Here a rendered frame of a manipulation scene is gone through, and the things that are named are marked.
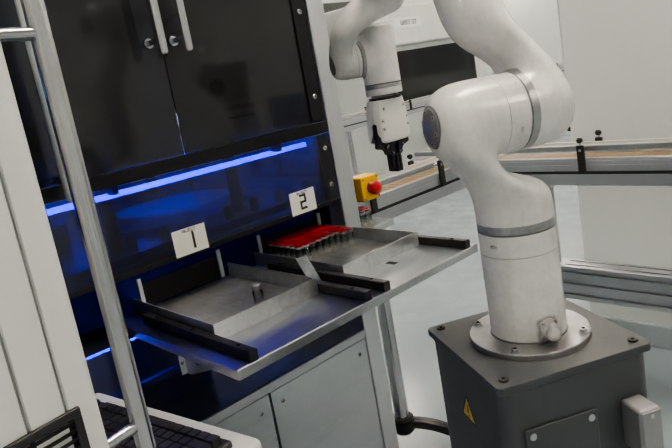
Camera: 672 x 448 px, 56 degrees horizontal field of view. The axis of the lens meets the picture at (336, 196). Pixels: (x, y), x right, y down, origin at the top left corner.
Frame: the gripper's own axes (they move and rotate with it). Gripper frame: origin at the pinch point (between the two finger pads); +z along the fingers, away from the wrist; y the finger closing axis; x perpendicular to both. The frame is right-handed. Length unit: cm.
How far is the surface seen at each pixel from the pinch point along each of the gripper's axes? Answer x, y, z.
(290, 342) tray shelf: 12, 47, 22
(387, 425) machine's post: -28, -9, 82
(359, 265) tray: -1.9, 15.0, 20.5
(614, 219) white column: -15, -143, 56
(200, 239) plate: -27.8, 38.6, 9.0
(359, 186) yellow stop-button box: -28.2, -14.4, 9.7
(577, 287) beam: -3, -85, 63
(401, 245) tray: -1.9, 0.3, 20.5
